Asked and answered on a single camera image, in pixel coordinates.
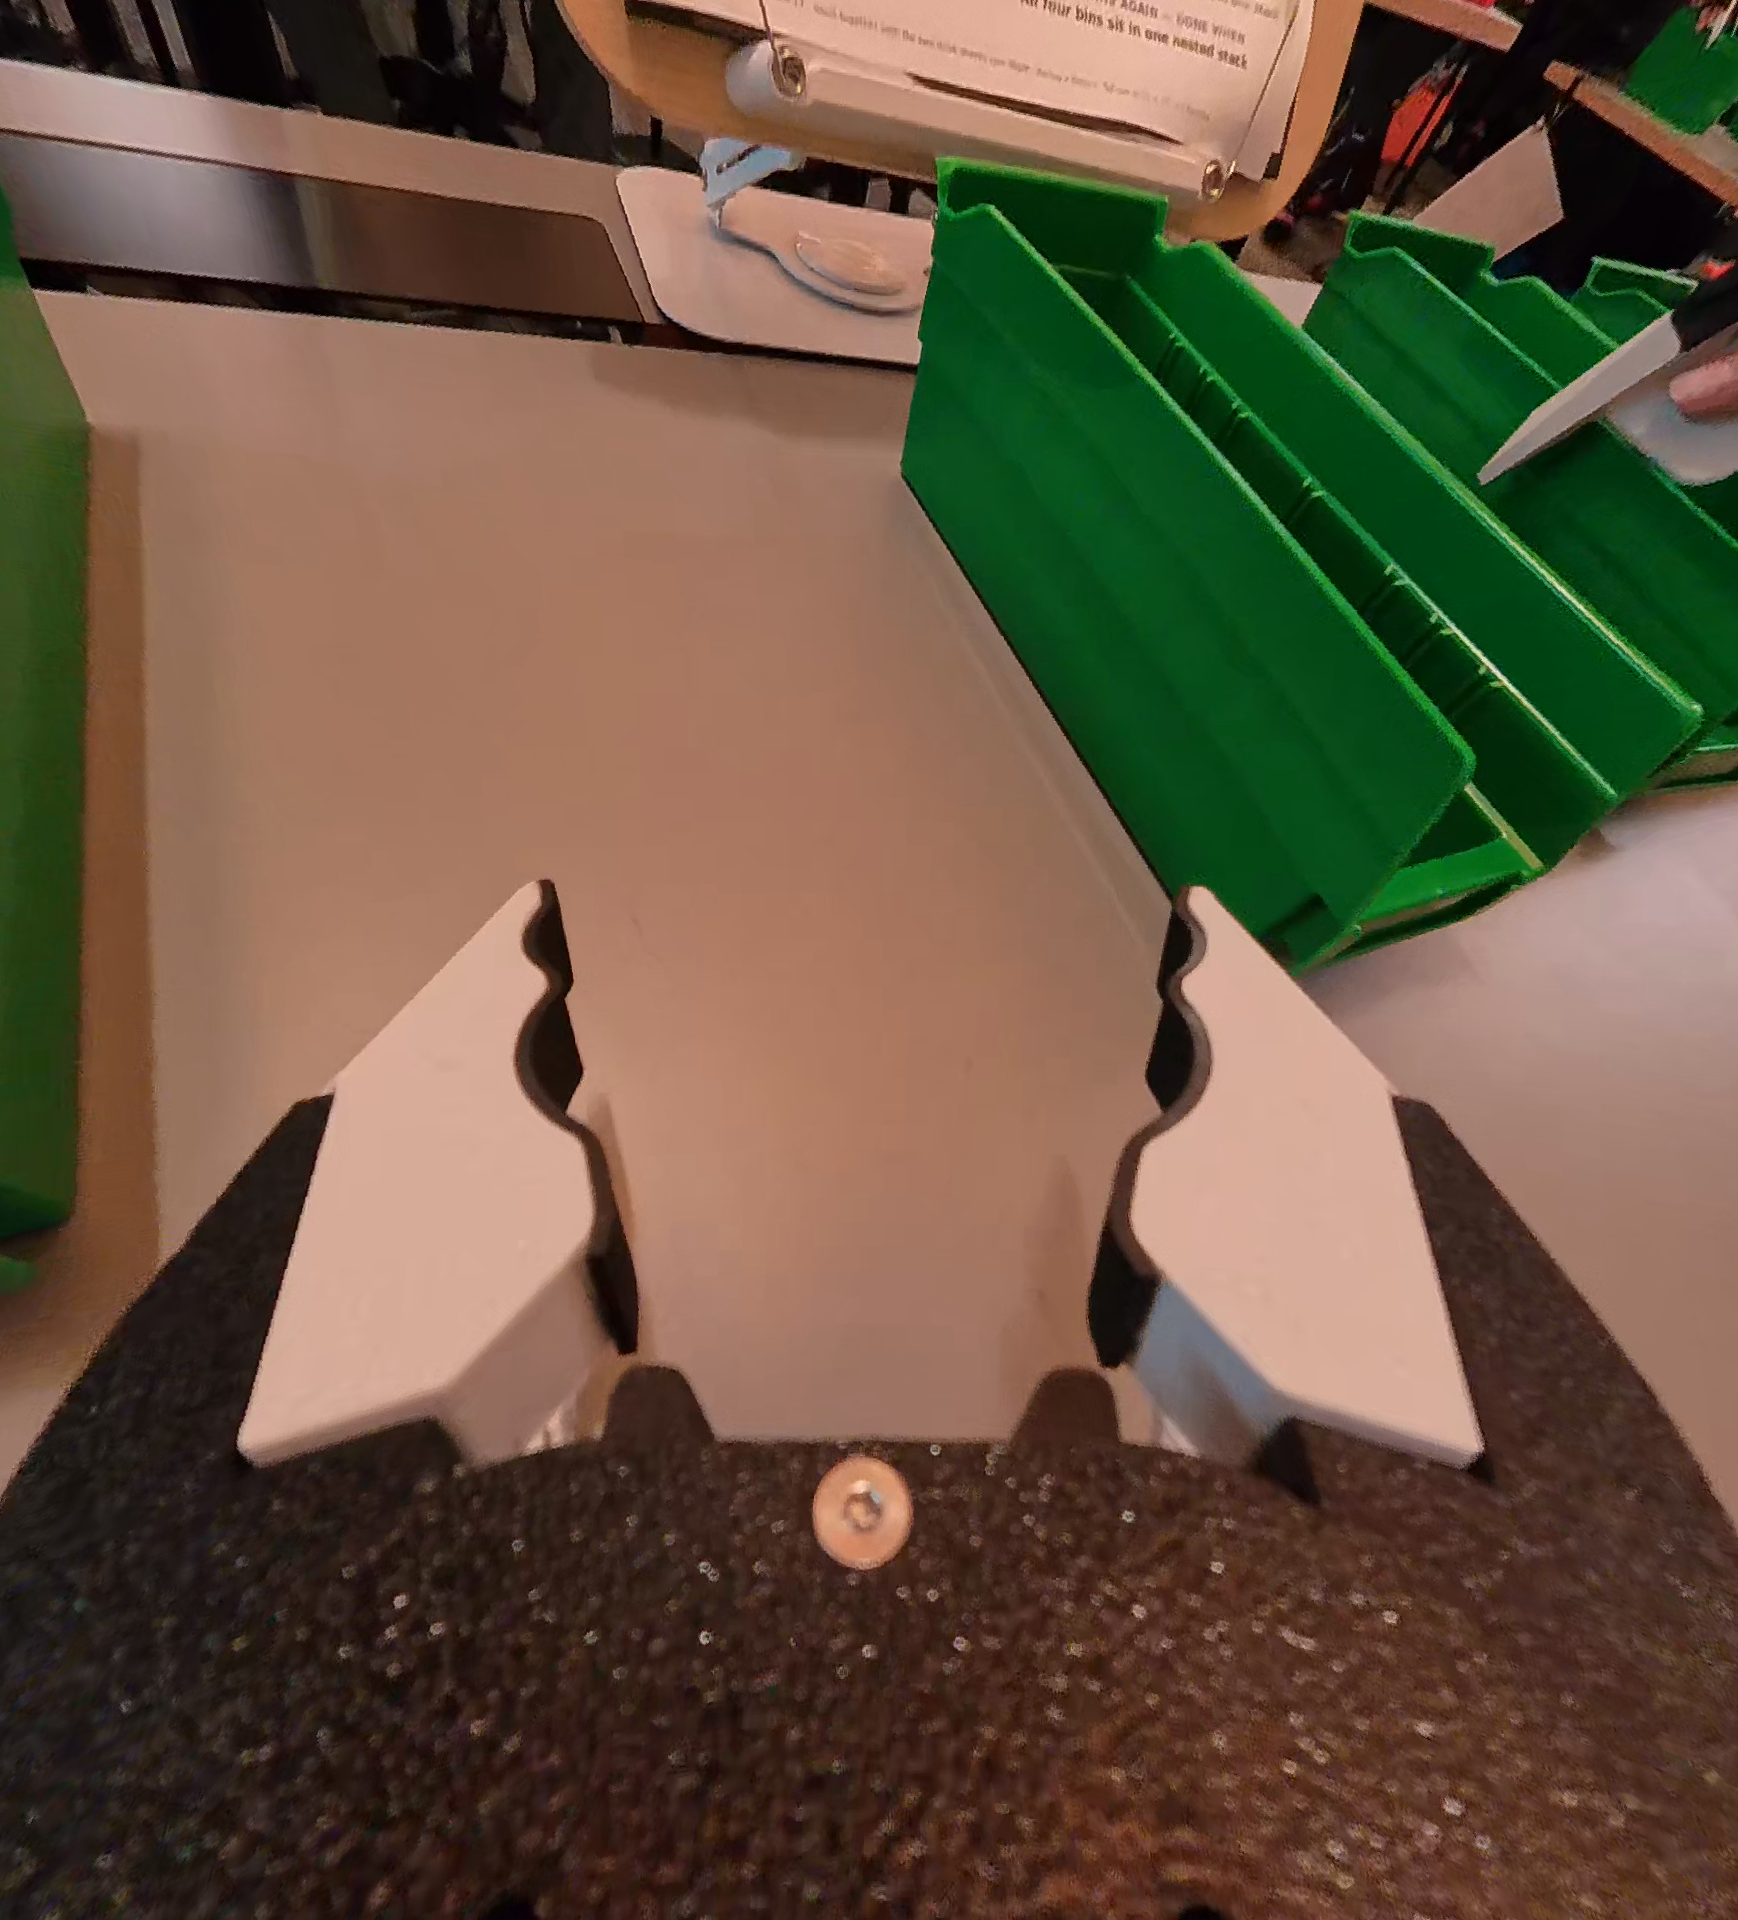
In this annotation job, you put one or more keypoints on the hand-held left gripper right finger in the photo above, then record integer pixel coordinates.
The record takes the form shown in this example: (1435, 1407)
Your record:
(1305, 1242)

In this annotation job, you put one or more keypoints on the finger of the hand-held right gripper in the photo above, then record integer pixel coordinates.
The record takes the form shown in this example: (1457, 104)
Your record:
(1590, 398)

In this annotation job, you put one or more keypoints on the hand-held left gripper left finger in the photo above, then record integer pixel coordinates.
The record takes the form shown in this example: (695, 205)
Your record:
(418, 1242)

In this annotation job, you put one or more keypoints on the grey desk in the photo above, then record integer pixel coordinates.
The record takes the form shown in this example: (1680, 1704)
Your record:
(509, 599)

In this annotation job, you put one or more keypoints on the orange object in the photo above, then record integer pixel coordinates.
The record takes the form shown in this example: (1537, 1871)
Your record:
(1422, 121)

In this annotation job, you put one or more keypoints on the printed instruction sheet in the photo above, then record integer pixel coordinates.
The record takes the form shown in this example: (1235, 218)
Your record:
(1033, 60)

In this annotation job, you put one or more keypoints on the white clipboard stand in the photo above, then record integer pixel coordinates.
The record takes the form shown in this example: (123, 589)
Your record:
(715, 288)

